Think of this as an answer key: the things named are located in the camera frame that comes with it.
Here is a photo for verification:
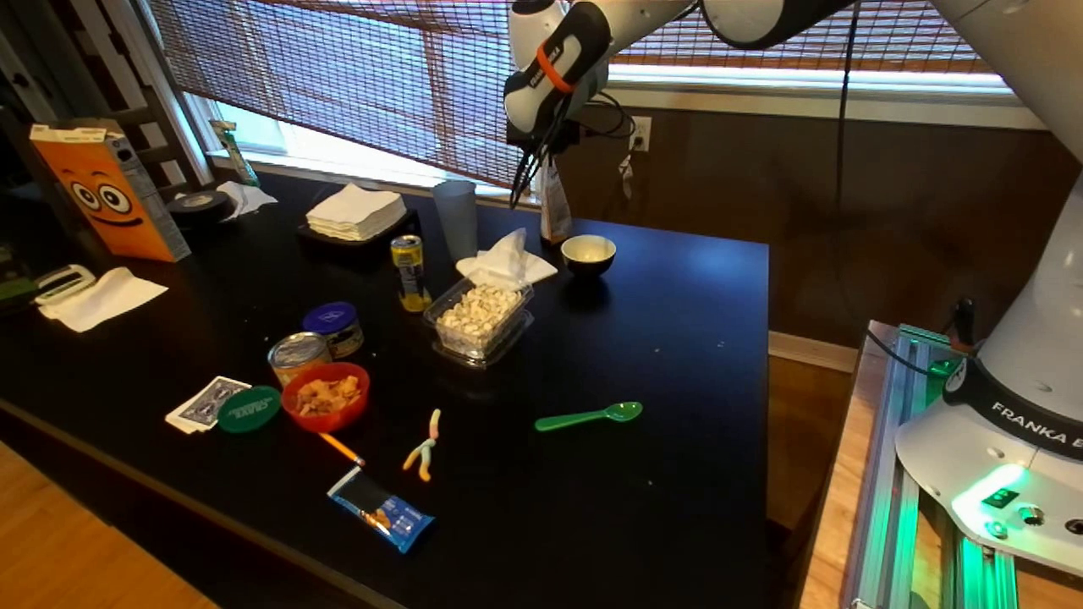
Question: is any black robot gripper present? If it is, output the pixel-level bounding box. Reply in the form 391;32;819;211
506;93;586;167

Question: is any black bowl white inside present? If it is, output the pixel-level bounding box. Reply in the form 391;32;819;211
559;232;616;276

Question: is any crumpled white tissue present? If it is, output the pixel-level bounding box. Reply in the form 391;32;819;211
456;229;555;292

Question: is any small yellow spice bottle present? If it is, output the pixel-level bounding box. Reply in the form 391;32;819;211
391;232;431;311

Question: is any clear plastic popcorn container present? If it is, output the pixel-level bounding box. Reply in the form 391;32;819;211
431;281;532;367

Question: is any blue lidded small jar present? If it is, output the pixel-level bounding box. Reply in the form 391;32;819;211
302;301;366;357

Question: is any green plastic spoon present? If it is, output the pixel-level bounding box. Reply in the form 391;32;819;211
534;399;643;432

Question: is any white crumpled cloth back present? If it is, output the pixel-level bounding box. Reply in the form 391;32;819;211
222;178;275;220

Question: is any silver tin can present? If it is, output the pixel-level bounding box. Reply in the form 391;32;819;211
267;330;331;385

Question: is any bamboo window blind right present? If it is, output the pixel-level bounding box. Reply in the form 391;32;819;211
616;0;988;73

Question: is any small orange white figurine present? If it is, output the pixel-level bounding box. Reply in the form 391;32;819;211
401;408;445;484

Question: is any orange bowl with snacks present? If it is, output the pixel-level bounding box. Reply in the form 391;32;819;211
281;361;372;432

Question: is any orange wooden stick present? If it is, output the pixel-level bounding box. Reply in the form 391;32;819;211
317;432;366;467

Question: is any green round lid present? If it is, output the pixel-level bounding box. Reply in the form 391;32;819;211
216;385;281;432

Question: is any blue snack wrapper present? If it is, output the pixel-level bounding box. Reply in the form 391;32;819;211
328;467;434;556

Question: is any white barcode card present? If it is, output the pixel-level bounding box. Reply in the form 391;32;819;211
167;374;244;432

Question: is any orange cereal box with face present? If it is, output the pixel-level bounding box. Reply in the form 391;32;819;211
31;124;189;263

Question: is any small white device left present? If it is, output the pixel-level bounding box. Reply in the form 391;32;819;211
39;263;94;299

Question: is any white paper napkin left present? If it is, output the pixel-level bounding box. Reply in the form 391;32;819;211
42;268;167;336

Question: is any white wall power outlet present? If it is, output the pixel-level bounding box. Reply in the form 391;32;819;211
630;115;654;152

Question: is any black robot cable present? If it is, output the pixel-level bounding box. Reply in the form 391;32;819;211
825;0;976;383

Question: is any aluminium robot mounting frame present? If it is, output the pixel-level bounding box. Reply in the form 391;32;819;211
839;317;1027;609

